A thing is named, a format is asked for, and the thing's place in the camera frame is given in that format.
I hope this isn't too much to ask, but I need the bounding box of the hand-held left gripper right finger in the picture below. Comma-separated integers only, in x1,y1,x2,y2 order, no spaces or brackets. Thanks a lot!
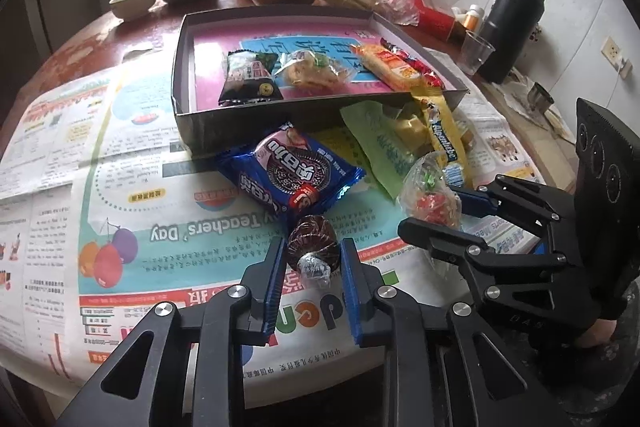
340,238,571,427

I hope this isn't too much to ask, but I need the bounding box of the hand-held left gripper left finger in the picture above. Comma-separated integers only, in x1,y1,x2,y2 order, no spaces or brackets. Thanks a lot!
55,237,288,427

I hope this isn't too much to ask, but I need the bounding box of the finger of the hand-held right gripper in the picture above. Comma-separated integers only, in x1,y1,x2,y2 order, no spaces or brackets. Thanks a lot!
452,174,567,253
398,217,572,304

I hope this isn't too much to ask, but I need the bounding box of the clear round pastry packet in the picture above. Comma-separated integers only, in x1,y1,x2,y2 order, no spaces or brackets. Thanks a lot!
397,152,463,230

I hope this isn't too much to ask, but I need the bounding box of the brown cake clear packet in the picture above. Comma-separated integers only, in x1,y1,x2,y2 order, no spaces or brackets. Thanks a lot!
286,214,340,280

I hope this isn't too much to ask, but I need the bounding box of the yellow stick packet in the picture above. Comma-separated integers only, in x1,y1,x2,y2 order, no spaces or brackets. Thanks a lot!
411,93,473,190

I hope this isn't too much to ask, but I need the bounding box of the blue cookie packet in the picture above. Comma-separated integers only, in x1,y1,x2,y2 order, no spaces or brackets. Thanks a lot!
216,122,366,228

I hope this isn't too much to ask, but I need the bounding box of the pale green packet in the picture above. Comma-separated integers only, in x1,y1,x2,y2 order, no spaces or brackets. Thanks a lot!
340,99,431,200

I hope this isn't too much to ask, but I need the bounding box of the red sausage packet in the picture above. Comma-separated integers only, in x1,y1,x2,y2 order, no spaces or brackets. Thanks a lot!
380,38,446,90

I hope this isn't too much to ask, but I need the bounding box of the orange wafer packet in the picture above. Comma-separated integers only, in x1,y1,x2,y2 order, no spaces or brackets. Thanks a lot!
350,43,426,92

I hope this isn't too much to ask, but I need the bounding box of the black green pea packet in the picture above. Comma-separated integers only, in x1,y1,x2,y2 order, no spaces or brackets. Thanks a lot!
218,50,283,105

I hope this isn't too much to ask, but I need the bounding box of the clear rice cracker packet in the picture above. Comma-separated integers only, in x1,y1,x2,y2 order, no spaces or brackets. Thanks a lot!
274,49,353,90

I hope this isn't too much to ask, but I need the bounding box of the grey cardboard box pink inside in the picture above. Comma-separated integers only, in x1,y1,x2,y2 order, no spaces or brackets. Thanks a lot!
171,5,471,152

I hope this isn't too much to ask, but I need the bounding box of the person's right forearm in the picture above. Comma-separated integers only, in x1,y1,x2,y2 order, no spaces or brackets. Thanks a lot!
560,342,640,427

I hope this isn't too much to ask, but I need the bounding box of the person's right hand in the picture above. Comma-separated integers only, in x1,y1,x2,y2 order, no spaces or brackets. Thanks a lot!
575,319,623,350

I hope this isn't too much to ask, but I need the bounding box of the newspaper sheet with cartoon figures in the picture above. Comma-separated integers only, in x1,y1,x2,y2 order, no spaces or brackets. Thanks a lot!
452,99,548,258

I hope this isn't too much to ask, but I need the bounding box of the small metal cup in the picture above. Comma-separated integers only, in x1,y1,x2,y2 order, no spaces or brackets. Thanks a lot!
530,82,556,112

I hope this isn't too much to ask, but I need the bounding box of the crumpled white paper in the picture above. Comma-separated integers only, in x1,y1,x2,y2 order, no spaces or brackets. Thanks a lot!
500,72,576,142

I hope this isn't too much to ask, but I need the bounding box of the newspaper sheet with balloon print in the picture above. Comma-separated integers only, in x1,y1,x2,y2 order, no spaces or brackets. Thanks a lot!
0,52,501,368

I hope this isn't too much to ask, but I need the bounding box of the clear plastic cup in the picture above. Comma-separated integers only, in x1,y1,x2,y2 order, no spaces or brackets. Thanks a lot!
459,29,496,75

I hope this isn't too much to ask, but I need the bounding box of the black thermos bottle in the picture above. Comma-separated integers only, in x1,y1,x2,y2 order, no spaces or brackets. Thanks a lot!
477,0,547,84

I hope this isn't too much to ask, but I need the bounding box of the orange pill bottle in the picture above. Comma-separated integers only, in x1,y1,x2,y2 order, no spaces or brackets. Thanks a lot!
462,4,486,32

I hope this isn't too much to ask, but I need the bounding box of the red cardboard box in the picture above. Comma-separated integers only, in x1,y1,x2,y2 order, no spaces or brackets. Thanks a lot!
415,0,473,42

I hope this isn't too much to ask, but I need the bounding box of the small ceramic bowl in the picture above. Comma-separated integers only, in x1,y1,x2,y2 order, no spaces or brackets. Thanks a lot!
109,0,160,20

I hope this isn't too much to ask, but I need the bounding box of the white wall socket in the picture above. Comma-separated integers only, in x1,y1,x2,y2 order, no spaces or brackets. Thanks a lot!
600,36,633,78

